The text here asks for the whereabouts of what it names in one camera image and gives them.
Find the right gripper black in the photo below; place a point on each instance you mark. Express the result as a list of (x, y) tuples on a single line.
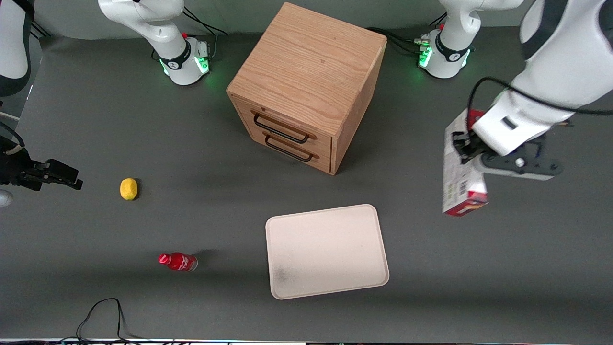
[(13, 168)]

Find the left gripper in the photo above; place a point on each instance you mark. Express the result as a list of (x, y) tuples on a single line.
[(463, 145)]

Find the red cookie box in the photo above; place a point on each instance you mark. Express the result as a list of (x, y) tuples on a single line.
[(462, 187)]

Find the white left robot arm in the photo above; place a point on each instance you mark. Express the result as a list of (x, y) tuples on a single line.
[(574, 48)]

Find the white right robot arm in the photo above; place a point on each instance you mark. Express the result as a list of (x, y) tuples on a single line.
[(177, 62)]

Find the beige plastic tray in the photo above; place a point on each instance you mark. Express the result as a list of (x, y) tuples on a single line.
[(325, 251)]

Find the yellow lemon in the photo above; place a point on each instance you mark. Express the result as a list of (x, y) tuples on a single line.
[(128, 189)]

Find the red soda bottle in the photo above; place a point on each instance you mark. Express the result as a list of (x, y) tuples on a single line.
[(179, 261)]

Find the wooden drawer front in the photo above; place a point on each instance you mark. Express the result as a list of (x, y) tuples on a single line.
[(321, 143), (249, 125)]

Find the wooden two-drawer cabinet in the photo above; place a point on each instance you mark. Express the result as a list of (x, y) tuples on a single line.
[(306, 72)]

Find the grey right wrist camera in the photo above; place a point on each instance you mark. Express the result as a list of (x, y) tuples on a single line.
[(4, 197)]

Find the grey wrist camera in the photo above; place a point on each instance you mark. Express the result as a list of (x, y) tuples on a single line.
[(4, 197), (531, 165)]

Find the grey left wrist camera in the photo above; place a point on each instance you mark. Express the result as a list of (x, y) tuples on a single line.
[(531, 165)]

